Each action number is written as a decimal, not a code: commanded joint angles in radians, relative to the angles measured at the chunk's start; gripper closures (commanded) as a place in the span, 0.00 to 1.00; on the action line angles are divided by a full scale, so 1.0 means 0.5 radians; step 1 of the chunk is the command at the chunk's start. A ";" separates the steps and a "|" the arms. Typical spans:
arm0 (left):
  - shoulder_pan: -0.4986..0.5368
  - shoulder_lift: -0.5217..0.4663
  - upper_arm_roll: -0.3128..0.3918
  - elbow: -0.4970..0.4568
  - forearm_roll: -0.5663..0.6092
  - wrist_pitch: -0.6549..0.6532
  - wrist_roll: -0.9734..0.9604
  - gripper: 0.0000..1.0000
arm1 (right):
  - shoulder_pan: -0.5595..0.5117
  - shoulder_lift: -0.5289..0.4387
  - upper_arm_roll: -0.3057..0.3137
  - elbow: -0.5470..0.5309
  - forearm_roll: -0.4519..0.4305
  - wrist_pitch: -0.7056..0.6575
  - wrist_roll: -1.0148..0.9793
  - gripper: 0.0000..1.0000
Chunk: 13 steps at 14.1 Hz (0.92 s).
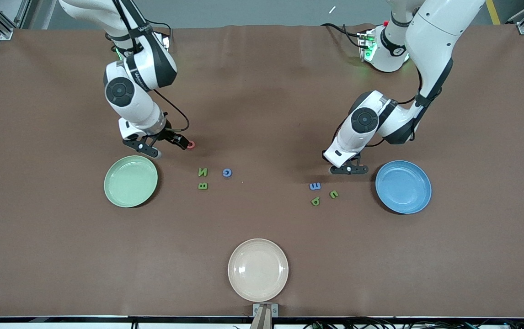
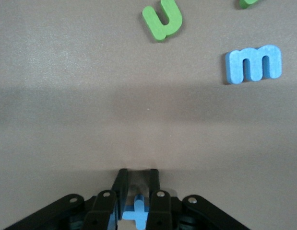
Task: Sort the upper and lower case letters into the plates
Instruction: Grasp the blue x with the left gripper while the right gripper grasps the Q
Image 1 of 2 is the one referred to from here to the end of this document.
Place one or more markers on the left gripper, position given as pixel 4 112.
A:
pixel 324 156

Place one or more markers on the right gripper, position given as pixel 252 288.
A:
pixel 168 135

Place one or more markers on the green letter u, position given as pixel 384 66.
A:
pixel 334 195

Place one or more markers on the blue letter m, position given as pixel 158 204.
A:
pixel 315 186

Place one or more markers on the green letter p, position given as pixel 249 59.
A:
pixel 315 202

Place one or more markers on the green letter N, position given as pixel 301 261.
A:
pixel 203 172

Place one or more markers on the green letter B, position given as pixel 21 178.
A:
pixel 203 186

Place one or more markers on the blue letter G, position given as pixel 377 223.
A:
pixel 224 172

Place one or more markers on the left arm base connector panel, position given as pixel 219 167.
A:
pixel 366 45

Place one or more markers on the right arm base connector panel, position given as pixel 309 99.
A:
pixel 166 41

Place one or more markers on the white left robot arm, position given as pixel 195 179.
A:
pixel 435 45

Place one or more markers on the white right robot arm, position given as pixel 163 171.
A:
pixel 141 112

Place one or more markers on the light green plate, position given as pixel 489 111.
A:
pixel 130 181

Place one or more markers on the blue plate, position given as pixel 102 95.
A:
pixel 403 187

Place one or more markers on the brown table mat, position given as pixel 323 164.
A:
pixel 262 114

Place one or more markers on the beige plate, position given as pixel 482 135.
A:
pixel 258 270

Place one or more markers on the grey metal mounting bracket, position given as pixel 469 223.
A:
pixel 255 310

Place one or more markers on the beige camera stand post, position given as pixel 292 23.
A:
pixel 262 321

